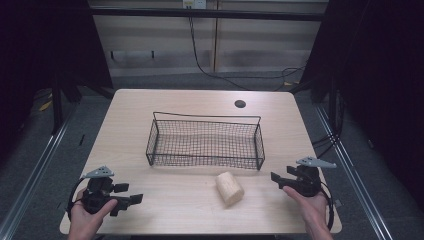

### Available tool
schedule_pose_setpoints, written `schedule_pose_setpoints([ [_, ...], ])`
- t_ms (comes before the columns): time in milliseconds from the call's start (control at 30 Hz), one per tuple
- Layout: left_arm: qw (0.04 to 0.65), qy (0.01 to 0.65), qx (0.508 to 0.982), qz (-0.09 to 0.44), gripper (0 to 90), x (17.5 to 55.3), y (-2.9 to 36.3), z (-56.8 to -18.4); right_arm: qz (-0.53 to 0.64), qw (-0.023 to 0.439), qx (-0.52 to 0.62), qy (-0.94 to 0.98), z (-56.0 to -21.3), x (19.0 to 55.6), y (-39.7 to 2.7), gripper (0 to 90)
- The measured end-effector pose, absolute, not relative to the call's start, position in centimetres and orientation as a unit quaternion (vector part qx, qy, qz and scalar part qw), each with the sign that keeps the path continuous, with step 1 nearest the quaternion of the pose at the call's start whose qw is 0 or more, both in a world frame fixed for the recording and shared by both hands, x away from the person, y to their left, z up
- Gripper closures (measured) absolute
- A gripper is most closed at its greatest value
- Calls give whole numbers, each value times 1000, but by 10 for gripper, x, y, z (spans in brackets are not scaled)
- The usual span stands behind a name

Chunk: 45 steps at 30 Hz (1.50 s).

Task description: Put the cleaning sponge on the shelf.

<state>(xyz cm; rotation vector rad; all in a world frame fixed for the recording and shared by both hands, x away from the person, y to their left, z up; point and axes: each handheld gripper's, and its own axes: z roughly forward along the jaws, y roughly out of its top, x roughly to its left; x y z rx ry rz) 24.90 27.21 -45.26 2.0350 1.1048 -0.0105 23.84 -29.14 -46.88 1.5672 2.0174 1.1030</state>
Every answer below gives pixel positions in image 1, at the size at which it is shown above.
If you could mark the metal floor rail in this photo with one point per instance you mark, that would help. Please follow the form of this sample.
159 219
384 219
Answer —
30 176
353 180

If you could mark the person's right hand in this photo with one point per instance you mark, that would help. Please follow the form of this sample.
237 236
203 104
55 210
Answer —
315 211

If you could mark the small black floor piece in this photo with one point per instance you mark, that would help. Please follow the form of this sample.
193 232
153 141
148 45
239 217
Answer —
81 139

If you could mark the person's left hand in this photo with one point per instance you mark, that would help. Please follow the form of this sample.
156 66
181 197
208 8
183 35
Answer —
83 223

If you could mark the black horizontal frame bar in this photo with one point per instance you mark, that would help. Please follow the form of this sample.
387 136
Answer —
206 14

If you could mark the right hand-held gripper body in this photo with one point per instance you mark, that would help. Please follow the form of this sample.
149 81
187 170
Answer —
308 181

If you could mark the dark round table grommet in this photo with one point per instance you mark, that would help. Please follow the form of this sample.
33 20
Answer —
240 103

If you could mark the beige bread roll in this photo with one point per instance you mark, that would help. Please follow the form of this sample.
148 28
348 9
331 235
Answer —
229 188

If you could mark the dark curtain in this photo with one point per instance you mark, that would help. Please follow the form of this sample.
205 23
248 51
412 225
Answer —
43 50
383 83

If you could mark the white wall socket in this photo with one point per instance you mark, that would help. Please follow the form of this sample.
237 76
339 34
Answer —
194 3

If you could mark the black metal stand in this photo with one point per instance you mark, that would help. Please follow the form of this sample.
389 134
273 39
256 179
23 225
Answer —
57 110

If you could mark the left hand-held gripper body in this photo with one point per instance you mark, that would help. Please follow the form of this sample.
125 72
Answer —
96 191

